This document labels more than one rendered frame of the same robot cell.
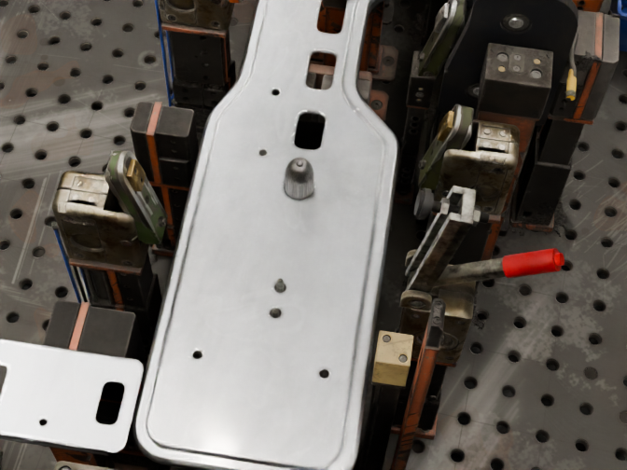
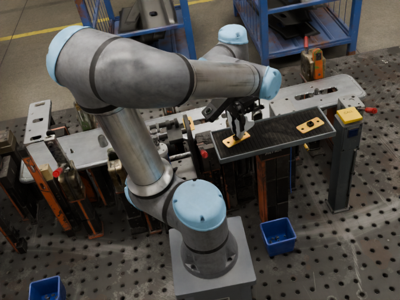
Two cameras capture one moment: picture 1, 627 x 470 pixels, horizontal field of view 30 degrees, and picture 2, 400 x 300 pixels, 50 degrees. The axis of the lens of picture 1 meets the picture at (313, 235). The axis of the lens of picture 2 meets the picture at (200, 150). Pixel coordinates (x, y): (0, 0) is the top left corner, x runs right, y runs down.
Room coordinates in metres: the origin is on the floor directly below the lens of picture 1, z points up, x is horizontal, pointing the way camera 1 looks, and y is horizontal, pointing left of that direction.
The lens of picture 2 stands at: (0.79, -1.31, 2.07)
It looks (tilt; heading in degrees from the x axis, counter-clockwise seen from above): 43 degrees down; 79
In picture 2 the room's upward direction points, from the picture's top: 11 degrees counter-clockwise
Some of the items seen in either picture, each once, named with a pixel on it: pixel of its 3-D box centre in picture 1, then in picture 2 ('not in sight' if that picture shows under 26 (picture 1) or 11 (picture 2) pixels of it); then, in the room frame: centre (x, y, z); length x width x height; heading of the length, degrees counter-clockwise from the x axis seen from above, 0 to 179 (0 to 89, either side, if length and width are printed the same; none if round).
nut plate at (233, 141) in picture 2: not in sight; (236, 137); (1.10, -0.36, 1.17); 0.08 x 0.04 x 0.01; 12
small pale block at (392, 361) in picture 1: (381, 416); (61, 200); (0.46, -0.08, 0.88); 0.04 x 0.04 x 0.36; 84
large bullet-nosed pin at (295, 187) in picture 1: (299, 178); (102, 141); (0.68, 0.02, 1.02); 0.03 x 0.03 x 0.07
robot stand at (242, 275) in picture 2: not in sight; (217, 290); (0.89, -0.68, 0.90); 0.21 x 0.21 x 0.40; 79
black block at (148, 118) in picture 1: (171, 188); not in sight; (0.77, 0.18, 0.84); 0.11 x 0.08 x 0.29; 84
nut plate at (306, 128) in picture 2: not in sight; (310, 124); (1.33, -0.40, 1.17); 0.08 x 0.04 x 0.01; 10
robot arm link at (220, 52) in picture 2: not in sight; (217, 69); (1.05, -0.42, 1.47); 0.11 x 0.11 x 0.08; 35
